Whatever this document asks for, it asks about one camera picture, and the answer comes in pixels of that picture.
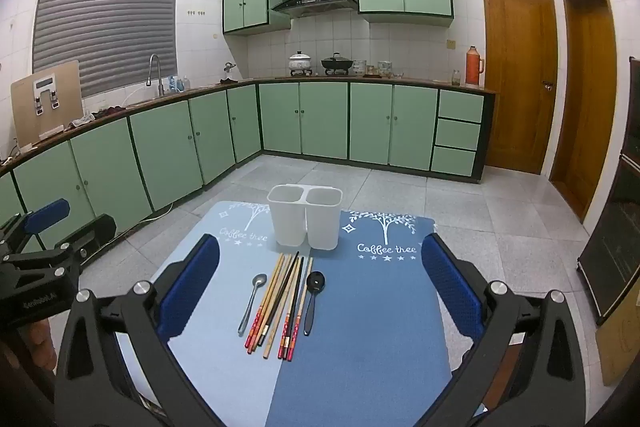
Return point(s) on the clear plastic bottle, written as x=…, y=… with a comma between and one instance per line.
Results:
x=185, y=83

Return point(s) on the plain bamboo chopstick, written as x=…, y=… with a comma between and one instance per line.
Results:
x=286, y=307
x=277, y=309

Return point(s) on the silver metal spoon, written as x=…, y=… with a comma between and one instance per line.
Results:
x=258, y=280

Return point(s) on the white two-compartment utensil holder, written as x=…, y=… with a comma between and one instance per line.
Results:
x=287, y=217

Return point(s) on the two-tone blue printed mat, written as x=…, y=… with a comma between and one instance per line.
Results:
x=360, y=332

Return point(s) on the cardboard box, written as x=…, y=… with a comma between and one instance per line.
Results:
x=622, y=347

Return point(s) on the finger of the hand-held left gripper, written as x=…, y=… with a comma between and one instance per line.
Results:
x=47, y=212
x=92, y=232

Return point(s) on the dark red cloth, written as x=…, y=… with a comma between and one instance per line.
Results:
x=110, y=110

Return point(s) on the patterned ceramic jar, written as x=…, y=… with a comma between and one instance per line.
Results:
x=385, y=68

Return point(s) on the wooden door in frame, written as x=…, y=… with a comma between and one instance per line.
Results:
x=585, y=107

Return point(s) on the black glass-front cabinet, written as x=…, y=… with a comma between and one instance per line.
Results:
x=615, y=232

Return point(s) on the black lidded wok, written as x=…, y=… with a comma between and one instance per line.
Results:
x=336, y=64

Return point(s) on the red striped bamboo chopstick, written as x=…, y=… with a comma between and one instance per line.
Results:
x=262, y=301
x=268, y=302

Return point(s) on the green base cabinets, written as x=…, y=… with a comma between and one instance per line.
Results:
x=320, y=117

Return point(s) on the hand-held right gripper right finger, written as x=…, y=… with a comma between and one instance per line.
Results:
x=450, y=292

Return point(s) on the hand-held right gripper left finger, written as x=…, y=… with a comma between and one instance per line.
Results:
x=192, y=287

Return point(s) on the orange thermos flask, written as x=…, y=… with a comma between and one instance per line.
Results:
x=472, y=67

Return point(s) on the white cloth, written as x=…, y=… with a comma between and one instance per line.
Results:
x=82, y=121

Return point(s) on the black range hood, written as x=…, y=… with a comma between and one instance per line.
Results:
x=315, y=4

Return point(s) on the person's left hand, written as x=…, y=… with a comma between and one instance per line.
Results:
x=30, y=349

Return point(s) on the black chopstick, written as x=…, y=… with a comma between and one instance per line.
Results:
x=285, y=284
x=297, y=282

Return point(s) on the steel kitchen faucet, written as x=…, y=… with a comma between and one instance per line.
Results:
x=159, y=72

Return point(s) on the closed wooden door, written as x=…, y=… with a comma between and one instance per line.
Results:
x=515, y=82

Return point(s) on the wooden board with white clips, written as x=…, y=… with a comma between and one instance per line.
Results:
x=65, y=107

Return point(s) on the black spoon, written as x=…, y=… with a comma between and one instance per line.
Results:
x=316, y=282

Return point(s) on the grey window blind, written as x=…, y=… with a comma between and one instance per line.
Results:
x=105, y=17

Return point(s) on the blue plastic bottle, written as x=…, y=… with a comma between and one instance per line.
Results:
x=173, y=83

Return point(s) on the white lidded pot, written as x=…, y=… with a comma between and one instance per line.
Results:
x=300, y=62

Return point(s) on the small glass jar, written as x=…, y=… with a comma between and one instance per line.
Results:
x=455, y=78

